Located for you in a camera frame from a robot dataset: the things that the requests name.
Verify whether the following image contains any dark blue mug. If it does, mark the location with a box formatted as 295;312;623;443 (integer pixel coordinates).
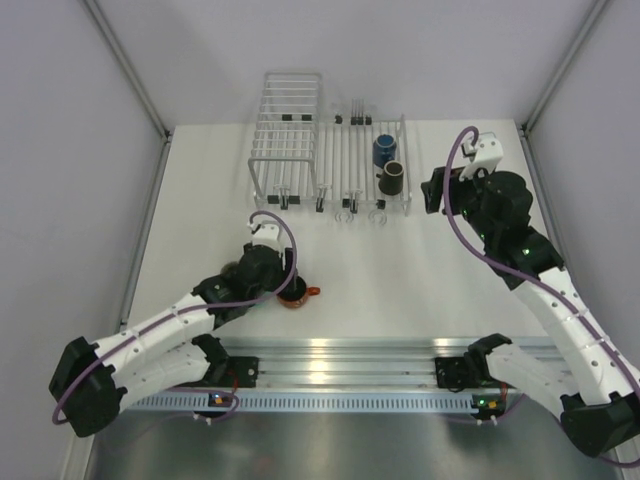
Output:
372;134;397;169

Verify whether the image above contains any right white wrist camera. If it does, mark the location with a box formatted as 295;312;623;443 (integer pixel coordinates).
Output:
459;132;504;181

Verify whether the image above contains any aluminium rail frame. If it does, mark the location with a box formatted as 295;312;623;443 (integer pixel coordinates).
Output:
124;335;624;392

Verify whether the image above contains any purple cable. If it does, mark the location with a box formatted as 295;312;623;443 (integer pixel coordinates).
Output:
52;210;300;427
443;126;640;469

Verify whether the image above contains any silver wire dish rack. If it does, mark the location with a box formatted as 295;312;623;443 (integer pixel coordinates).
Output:
315;98;412;225

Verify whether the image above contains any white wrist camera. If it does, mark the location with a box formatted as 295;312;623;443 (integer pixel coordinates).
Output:
459;132;504;181
249;223;282;251

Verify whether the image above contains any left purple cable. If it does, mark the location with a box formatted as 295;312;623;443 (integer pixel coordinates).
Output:
52;210;300;427

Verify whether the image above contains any slotted cable duct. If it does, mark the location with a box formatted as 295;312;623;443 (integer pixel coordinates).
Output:
130;391;503;414

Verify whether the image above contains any brown mug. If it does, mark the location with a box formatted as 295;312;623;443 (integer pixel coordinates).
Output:
377;160;405;196

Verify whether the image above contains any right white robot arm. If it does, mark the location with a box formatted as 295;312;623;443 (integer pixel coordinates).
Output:
421;167;639;457

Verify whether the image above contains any tall white wire rack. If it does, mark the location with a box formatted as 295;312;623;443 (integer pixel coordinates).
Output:
247;70;323;210

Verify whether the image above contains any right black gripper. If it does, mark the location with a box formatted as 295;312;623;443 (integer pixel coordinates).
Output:
423;160;498;244

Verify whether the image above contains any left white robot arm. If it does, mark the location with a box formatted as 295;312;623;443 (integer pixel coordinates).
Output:
48;242;306;438

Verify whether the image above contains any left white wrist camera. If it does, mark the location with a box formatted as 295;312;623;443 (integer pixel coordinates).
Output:
249;223;282;251

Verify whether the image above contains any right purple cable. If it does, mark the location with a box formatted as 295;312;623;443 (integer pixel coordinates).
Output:
443;126;640;469

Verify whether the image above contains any grey-green small cup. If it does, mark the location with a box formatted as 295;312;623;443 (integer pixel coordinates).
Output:
220;261;239;279

